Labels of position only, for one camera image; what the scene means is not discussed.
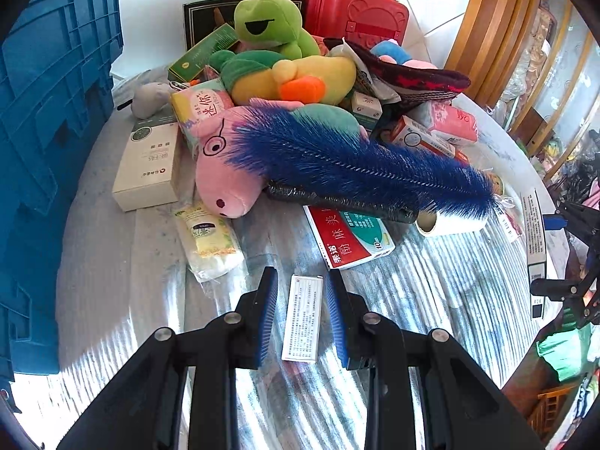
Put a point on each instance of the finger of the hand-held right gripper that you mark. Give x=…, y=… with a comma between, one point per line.
x=562, y=287
x=581, y=220

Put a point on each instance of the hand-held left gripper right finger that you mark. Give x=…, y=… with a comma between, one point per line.
x=335, y=309

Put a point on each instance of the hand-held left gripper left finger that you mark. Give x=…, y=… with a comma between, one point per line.
x=267, y=309

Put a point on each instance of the long black white box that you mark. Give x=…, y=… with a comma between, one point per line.
x=534, y=229

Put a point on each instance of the blue plastic crate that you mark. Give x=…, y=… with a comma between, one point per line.
x=47, y=126

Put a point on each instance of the green cloth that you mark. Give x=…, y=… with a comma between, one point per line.
x=562, y=351

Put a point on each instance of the red green medicine box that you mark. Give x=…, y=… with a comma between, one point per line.
x=347, y=239

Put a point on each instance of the small white carton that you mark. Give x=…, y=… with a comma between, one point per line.
x=508, y=224

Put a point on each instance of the yellow white tissue pack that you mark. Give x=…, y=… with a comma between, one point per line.
x=208, y=239

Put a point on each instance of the black brush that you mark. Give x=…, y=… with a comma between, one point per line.
x=328, y=199

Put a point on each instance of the wooden chair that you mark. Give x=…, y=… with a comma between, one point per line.
x=553, y=408

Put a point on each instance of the white paper roll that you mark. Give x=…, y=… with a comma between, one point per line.
x=445, y=226

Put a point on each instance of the pink pig plush with glasses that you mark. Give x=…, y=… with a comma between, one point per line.
x=225, y=178

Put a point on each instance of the blue bristle duster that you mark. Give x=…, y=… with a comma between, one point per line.
x=365, y=164

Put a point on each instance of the pink tissue pack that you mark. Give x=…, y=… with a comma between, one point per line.
x=450, y=122

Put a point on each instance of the red white small box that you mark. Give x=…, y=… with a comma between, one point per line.
x=417, y=138

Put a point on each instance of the white box green label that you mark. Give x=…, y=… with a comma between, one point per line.
x=145, y=168

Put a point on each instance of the white green small box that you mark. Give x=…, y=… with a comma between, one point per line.
x=368, y=105

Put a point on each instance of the dark maroon slipper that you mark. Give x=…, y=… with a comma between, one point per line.
x=412, y=82

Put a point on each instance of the pastel mini tissue pack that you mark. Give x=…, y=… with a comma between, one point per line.
x=201, y=101

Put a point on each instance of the white plastic bag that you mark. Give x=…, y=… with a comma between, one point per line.
x=370, y=79

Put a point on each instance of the yellow duck plush green shell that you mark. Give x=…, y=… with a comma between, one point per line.
x=262, y=75

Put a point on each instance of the white plush toy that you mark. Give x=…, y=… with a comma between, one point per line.
x=150, y=98

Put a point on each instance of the pig plush in blue shirt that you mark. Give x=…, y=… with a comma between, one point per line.
x=391, y=51

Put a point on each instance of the long green box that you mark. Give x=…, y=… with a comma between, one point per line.
x=201, y=54

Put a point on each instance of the green frog plush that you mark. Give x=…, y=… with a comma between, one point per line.
x=276, y=14

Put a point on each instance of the black gift box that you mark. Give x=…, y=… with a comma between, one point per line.
x=201, y=18

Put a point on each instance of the red small suitcase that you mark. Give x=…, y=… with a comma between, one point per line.
x=356, y=9

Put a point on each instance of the wooden door frame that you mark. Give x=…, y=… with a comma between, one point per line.
x=492, y=33

